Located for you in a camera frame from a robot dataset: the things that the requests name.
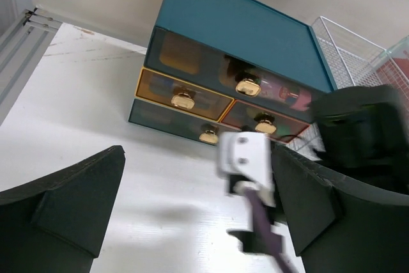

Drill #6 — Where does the white wire file rack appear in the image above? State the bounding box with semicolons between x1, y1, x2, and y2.
289;15;409;155

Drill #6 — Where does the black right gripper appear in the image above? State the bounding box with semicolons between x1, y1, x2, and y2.
227;175;284;254

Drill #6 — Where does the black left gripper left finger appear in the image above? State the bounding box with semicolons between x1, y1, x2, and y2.
1;145;125;272

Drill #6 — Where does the aluminium rail frame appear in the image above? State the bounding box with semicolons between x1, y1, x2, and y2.
1;9;62;121

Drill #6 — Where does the teal drawer organizer box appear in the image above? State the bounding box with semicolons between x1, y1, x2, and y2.
134;0;336;143

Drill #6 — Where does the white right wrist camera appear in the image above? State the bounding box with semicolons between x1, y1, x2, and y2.
216;132;276;207

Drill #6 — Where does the clear top drawer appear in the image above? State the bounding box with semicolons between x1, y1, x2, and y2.
144;27;324;123

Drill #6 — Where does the pink lid marker tube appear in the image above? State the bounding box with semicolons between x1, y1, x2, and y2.
259;75;312;111

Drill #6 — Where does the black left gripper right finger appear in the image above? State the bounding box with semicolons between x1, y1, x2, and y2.
272;144;408;272

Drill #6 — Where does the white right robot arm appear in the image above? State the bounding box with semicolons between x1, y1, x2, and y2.
218;85;408;272

